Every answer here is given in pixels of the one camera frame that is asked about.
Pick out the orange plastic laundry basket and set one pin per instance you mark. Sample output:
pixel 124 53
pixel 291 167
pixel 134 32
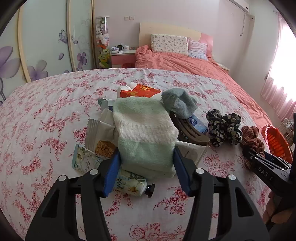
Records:
pixel 276 142

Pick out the black floral scrunchie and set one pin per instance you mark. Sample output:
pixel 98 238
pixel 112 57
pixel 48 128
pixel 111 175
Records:
pixel 223 128

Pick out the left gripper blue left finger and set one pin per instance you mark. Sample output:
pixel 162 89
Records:
pixel 110 169

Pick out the blue tissue pack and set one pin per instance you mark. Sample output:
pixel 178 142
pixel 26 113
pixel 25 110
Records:
pixel 198 124

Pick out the glass sliding wardrobe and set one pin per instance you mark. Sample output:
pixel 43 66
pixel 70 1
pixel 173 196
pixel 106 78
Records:
pixel 44 38

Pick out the left pink bedside table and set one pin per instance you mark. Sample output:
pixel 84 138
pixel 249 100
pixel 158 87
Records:
pixel 117 59

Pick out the floral hand cream tube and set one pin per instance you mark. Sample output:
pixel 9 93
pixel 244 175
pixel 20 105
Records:
pixel 133 184

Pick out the pink sheer curtain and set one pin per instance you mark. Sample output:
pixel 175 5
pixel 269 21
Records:
pixel 279 87

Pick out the grey blue sock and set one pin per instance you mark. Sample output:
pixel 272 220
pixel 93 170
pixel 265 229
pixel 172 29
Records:
pixel 179 102

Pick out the green white towel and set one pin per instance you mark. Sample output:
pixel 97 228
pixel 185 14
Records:
pixel 146 137

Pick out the floral white pillow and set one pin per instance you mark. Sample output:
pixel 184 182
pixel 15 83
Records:
pixel 169 44

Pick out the brown red scrunchie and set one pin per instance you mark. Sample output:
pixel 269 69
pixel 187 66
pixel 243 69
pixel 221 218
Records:
pixel 250 140

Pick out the salmon pink bed duvet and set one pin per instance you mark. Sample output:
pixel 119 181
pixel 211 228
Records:
pixel 146 58

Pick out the white wall air conditioner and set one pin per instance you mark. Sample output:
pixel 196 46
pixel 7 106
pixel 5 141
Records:
pixel 242 4

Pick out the pink striped pillow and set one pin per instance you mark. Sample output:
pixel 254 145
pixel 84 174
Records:
pixel 197 50

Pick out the orange red snack packet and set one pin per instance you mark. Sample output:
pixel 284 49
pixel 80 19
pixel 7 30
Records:
pixel 138 90

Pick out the small red bin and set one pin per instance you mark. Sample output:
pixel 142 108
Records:
pixel 128 65

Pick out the beige wooden headboard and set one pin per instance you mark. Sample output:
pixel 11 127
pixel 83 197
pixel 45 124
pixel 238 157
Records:
pixel 147 28

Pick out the white mug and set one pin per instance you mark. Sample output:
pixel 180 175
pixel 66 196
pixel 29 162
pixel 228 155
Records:
pixel 126 48

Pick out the white wire rack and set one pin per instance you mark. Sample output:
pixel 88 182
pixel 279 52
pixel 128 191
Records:
pixel 287 129

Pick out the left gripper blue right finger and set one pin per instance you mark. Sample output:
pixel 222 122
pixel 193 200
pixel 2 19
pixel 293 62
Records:
pixel 181 171

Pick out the floral paper box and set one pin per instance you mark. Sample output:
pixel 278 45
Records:
pixel 85 160

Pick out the white snack wrapper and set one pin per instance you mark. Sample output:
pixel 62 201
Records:
pixel 101 130

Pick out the plush toy display tube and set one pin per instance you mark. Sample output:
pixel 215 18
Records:
pixel 102 50

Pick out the pink floral tablecloth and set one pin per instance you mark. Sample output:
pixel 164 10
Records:
pixel 42 121

